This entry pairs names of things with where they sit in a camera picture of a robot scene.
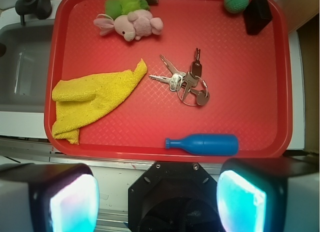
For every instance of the black box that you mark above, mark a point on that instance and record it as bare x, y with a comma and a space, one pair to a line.
257, 15

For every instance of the grey sink basin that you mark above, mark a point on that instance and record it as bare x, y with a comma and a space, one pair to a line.
24, 66

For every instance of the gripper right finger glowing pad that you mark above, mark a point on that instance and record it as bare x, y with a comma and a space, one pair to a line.
269, 195

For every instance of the yellow microfiber cloth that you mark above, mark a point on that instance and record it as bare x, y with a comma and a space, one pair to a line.
82, 101

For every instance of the green plush toy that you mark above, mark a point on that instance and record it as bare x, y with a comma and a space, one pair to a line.
116, 8

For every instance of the green textured ball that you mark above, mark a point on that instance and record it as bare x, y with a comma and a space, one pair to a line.
235, 6

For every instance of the bunch of metal keys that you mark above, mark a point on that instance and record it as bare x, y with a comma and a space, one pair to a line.
184, 83

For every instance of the red plastic tray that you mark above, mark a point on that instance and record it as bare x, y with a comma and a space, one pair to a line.
248, 78

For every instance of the pink plush toy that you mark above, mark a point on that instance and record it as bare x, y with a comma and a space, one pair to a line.
133, 26

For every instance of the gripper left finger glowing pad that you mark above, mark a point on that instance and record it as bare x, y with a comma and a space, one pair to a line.
48, 198

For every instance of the blue plastic bottle toy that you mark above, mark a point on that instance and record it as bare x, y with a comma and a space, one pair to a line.
202, 144

